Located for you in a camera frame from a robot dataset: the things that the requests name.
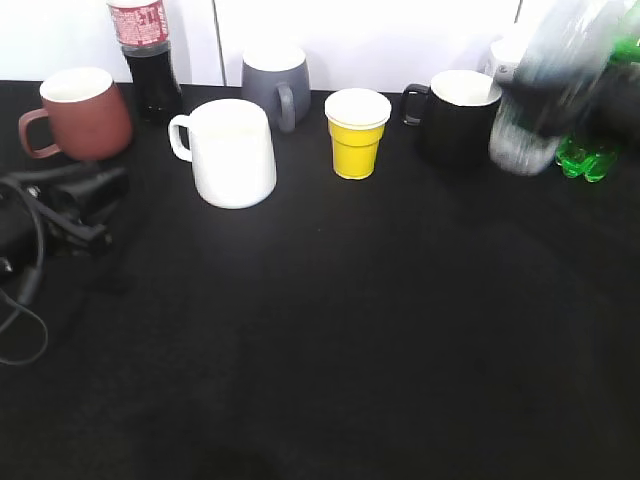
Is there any brown ceramic mug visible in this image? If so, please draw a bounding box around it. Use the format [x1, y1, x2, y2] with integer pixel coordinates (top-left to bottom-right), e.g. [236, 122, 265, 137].
[18, 67, 133, 162]

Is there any white yogurt drink bottle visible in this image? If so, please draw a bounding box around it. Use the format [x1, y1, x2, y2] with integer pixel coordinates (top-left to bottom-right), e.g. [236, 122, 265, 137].
[482, 36, 527, 81]

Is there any yellow plastic cup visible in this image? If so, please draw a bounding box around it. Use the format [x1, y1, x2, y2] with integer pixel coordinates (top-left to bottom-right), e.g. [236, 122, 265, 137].
[324, 88, 392, 180]

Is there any green soda bottle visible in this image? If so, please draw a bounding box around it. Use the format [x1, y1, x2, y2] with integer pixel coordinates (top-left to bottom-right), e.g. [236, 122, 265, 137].
[554, 4, 640, 184]

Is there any white ceramic mug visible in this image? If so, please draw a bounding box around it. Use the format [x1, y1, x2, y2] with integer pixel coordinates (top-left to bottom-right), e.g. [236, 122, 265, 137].
[168, 98, 277, 209]

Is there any black ceramic mug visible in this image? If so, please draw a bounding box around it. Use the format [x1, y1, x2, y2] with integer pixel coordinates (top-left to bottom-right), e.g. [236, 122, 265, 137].
[400, 70, 502, 170]

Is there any grey ceramic mug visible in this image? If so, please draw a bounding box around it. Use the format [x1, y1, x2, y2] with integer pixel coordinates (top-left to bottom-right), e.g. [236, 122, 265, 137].
[241, 41, 311, 133]

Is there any cola bottle red label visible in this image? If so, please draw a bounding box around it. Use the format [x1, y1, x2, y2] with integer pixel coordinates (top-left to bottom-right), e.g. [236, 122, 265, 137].
[106, 1, 183, 125]

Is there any clear water bottle green label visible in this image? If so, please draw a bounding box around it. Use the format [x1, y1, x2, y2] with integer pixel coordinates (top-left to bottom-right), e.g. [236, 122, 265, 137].
[489, 1, 628, 176]

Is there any black cable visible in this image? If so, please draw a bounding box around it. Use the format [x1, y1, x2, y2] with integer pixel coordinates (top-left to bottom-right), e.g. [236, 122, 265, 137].
[0, 179, 50, 366]

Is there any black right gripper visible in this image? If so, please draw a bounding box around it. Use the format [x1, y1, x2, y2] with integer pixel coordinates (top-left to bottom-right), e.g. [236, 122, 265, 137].
[577, 64, 639, 150]

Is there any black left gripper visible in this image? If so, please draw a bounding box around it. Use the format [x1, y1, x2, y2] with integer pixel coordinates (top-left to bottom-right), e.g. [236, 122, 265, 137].
[1, 167, 129, 260]

